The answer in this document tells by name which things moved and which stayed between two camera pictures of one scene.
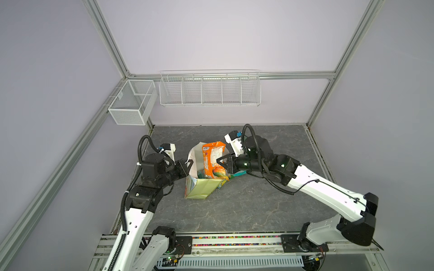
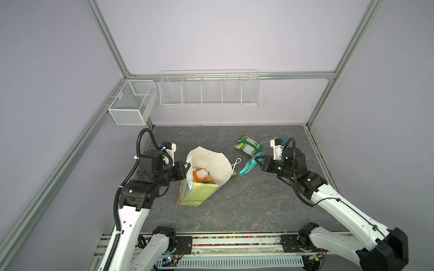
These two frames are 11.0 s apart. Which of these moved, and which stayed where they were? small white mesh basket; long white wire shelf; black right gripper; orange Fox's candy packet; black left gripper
Moved: orange Fox's candy packet; black right gripper
Stayed: small white mesh basket; black left gripper; long white wire shelf
